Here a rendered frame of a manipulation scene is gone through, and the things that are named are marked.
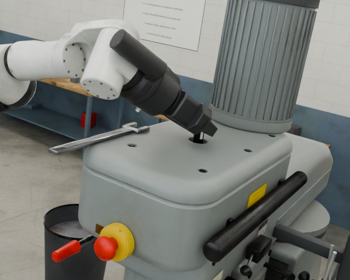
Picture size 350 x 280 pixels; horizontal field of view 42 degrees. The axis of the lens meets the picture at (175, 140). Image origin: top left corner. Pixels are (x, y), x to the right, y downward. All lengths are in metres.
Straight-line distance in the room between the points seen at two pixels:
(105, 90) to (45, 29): 6.58
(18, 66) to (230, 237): 0.47
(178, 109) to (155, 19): 5.23
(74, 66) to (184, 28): 4.99
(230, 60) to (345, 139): 4.19
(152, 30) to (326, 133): 2.51
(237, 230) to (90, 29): 0.41
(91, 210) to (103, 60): 0.26
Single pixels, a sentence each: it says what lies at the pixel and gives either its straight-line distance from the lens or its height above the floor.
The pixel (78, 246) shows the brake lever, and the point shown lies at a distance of 0.85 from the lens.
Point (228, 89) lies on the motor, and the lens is 1.03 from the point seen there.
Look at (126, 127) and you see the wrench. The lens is 0.89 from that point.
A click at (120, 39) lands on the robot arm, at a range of 0.70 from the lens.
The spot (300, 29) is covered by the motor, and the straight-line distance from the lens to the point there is 1.02.
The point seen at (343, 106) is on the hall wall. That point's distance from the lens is 5.12.
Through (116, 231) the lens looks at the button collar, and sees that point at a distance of 0.75.
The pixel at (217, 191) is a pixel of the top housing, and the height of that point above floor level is 1.88.
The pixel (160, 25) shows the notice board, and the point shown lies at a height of 1.75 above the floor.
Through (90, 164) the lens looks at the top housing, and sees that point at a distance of 0.77.
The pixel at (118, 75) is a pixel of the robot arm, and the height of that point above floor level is 2.02.
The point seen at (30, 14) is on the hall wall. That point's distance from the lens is 7.55.
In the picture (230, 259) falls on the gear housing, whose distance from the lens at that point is 0.93.
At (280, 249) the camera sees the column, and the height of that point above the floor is 1.53.
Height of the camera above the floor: 2.15
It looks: 18 degrees down
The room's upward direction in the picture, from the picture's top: 9 degrees clockwise
